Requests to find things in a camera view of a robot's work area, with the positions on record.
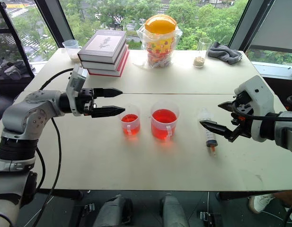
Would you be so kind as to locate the black table crossbar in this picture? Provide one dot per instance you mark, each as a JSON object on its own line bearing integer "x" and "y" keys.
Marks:
{"x": 63, "y": 194}
{"x": 242, "y": 195}

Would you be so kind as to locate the grey rounded robot leg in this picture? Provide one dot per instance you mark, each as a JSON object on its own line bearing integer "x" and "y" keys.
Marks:
{"x": 112, "y": 212}
{"x": 174, "y": 212}

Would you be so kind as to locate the black metal frame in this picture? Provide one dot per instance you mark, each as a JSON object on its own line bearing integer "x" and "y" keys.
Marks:
{"x": 18, "y": 45}

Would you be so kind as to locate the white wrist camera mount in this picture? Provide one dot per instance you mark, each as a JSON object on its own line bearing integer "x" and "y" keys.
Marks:
{"x": 76, "y": 80}
{"x": 257, "y": 99}

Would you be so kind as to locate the candy jar with orange lid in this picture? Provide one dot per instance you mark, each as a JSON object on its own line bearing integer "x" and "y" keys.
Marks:
{"x": 161, "y": 42}

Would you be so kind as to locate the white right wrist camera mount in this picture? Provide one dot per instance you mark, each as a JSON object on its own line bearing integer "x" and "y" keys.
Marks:
{"x": 257, "y": 99}

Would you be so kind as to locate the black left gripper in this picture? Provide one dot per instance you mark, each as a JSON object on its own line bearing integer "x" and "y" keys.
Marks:
{"x": 86, "y": 101}

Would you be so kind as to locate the grey bundle on ledge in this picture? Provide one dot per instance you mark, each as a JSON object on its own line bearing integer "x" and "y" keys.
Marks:
{"x": 11, "y": 71}

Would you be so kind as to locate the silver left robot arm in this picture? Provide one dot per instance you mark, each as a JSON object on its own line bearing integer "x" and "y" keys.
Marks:
{"x": 22, "y": 113}

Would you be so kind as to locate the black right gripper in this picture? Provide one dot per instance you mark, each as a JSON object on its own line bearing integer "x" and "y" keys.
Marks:
{"x": 241, "y": 127}

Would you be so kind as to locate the clear plastic syringe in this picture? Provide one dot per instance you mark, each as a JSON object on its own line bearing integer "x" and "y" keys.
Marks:
{"x": 210, "y": 139}

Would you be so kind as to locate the small beaker red liquid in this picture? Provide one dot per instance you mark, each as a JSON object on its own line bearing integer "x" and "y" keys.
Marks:
{"x": 130, "y": 123}

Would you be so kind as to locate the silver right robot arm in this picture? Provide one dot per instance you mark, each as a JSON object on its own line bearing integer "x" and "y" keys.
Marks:
{"x": 285, "y": 134}

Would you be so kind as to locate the grey hardcover book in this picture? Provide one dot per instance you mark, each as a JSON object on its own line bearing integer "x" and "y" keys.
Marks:
{"x": 104, "y": 45}

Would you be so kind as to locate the clear plastic bag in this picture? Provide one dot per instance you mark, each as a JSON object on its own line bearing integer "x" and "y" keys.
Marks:
{"x": 142, "y": 35}

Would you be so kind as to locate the clear plastic measuring cup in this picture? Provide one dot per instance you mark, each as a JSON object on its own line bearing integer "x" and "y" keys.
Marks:
{"x": 71, "y": 48}

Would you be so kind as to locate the grey cloth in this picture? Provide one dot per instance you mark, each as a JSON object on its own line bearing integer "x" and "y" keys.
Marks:
{"x": 223, "y": 53}

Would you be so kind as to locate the white shoe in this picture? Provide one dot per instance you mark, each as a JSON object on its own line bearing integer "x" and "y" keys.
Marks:
{"x": 260, "y": 203}

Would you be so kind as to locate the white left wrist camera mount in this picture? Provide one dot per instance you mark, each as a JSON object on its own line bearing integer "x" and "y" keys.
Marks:
{"x": 76, "y": 80}

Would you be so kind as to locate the large beaker red liquid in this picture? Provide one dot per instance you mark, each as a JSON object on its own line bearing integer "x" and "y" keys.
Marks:
{"x": 164, "y": 123}

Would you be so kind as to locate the tall glass with grains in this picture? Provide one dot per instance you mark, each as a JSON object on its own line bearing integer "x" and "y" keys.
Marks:
{"x": 202, "y": 52}

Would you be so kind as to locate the person's bare leg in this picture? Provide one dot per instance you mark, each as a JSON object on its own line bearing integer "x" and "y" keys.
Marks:
{"x": 286, "y": 197}

